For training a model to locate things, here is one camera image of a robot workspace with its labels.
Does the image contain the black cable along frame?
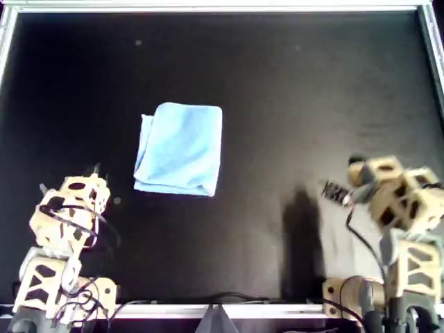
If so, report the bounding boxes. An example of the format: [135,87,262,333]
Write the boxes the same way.
[117,292,315,309]

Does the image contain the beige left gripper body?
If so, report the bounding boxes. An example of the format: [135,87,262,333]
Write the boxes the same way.
[61,175,112,214]

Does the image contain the grey right camera bracket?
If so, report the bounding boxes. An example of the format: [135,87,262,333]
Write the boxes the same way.
[352,173,381,206]

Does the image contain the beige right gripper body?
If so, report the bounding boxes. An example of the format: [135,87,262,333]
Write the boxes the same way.
[362,155,405,195]

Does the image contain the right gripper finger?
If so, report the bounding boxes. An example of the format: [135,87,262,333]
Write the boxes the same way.
[348,155,364,185]

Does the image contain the black left camera cable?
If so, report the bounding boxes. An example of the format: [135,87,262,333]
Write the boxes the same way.
[38,204,121,250]

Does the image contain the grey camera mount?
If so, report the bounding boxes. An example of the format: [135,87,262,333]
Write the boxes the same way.
[196,304,239,333]

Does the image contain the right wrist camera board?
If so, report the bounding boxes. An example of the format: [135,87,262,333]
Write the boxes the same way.
[318,179,352,206]

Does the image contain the aluminium table frame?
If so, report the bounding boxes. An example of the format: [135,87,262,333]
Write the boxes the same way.
[0,0,444,320]

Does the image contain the light blue microfibre cloth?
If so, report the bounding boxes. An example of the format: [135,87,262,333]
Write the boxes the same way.
[133,101,223,198]

